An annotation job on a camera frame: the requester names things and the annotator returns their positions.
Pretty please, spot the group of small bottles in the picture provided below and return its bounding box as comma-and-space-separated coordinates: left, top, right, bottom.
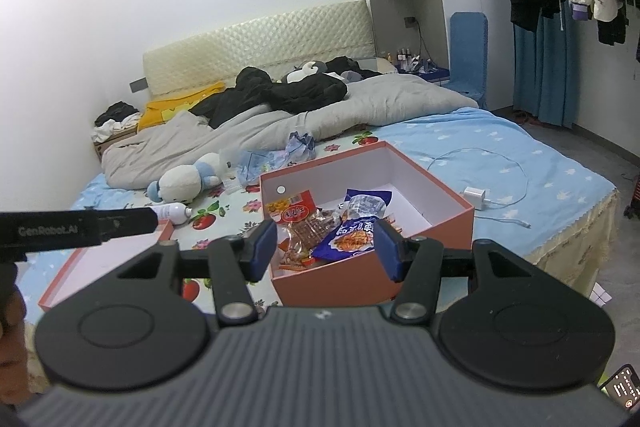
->
385, 48, 426, 70

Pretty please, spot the blue nightstand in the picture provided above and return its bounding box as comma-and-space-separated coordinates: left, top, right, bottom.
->
390, 57, 451, 85

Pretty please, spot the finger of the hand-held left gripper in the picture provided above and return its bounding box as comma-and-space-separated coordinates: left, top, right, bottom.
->
99, 206, 160, 242

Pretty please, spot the clear packet of brown snacks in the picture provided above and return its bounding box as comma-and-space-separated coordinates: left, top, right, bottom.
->
282, 212, 346, 258

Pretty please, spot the cream lace bed skirt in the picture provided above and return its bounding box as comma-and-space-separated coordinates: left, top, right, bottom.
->
525, 187, 621, 298

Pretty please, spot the black jacket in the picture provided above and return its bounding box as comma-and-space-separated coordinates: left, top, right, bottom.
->
190, 67, 348, 129

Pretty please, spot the orange snack packet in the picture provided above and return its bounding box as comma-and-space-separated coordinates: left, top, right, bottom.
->
276, 238, 321, 270

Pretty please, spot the pink box lid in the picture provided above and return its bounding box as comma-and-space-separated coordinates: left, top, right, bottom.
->
37, 219, 176, 313

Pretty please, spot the black smartphone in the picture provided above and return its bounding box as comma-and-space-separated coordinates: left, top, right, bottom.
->
599, 363, 640, 409

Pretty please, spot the white charging cable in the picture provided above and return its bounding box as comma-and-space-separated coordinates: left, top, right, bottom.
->
427, 148, 531, 228

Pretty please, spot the crumpled clear plastic bag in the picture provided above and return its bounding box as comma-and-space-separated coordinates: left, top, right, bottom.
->
220, 148, 291, 188

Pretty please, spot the white and blue plush toy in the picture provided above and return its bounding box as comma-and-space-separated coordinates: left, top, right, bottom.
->
146, 153, 223, 204

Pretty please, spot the dark blue snack packet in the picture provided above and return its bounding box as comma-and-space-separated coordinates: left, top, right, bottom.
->
311, 218, 382, 264

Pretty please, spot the cream quilted headboard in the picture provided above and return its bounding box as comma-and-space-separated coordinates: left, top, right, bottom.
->
142, 0, 377, 100

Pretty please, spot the white charger block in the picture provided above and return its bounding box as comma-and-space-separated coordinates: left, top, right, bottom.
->
462, 187, 493, 210

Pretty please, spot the brown cardboard box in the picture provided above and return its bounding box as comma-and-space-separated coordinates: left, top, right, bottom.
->
91, 127, 138, 162

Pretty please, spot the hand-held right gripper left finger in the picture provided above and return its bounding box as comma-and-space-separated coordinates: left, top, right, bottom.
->
117, 221, 278, 327

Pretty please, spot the white cylindrical bottle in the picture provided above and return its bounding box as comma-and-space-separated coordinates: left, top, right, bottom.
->
150, 202, 193, 225

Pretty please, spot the person's left hand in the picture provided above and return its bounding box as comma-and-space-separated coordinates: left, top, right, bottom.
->
0, 294, 31, 405

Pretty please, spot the grey duvet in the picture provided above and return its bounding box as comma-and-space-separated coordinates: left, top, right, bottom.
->
100, 74, 480, 190

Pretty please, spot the red and yellow snack packet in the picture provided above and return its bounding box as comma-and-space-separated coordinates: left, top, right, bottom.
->
265, 189, 318, 228

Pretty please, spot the pink cardboard box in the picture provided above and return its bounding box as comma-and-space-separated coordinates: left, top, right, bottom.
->
259, 141, 475, 305

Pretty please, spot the crumpled blue purple bag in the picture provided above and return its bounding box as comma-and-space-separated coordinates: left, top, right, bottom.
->
284, 130, 317, 162

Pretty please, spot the yellow cloth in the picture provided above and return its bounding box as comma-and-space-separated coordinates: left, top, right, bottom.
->
137, 82, 226, 132

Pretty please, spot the blue curtain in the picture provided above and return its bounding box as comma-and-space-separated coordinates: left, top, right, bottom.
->
512, 2, 581, 130

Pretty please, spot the black and white clothes pile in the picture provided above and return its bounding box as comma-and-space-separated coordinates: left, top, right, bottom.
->
94, 102, 142, 142

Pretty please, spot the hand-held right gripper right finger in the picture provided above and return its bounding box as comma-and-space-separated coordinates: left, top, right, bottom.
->
372, 217, 533, 327

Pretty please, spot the blue chair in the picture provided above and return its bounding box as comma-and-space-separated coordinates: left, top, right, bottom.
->
445, 11, 488, 108

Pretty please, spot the light blue bed sheet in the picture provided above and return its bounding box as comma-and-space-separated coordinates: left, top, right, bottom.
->
20, 107, 621, 308

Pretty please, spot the clear blue-edged snack packet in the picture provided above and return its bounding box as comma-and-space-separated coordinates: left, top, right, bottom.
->
344, 188, 394, 228

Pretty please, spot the fruit print sheet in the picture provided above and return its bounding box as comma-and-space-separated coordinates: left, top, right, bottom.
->
100, 132, 391, 308

